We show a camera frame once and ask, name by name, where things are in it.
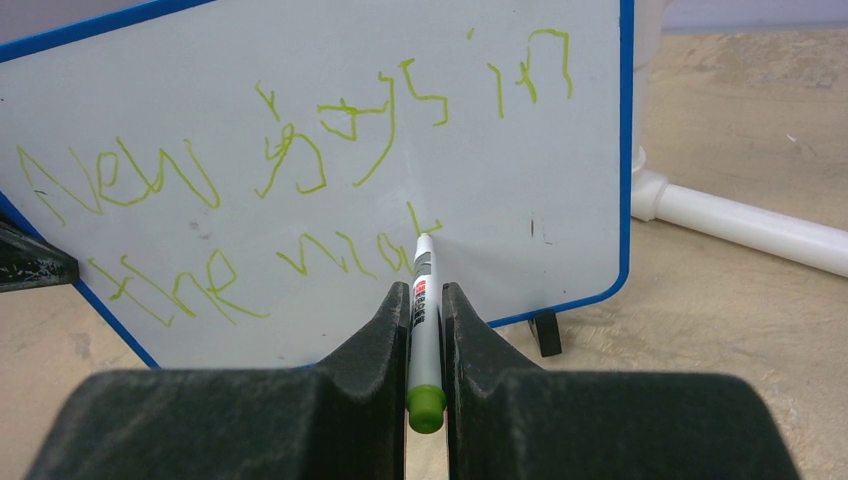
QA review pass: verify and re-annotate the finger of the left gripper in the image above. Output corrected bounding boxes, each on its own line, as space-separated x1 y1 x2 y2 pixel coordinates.
1 221 80 293

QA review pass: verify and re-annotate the white pvc pipe frame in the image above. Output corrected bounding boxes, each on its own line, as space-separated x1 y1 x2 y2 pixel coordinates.
631 1 847 276

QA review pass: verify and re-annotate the white green whiteboard marker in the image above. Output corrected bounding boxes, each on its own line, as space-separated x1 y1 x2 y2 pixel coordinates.
406 233 447 434

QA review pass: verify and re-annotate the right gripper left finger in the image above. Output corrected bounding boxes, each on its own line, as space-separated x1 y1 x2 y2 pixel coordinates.
27 282 410 479

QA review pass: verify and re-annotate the blue framed whiteboard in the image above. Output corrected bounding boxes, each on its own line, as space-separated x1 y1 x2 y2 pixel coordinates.
1 1 636 368

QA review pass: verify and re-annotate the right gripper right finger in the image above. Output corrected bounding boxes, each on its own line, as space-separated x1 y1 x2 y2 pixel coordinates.
442 283 799 479

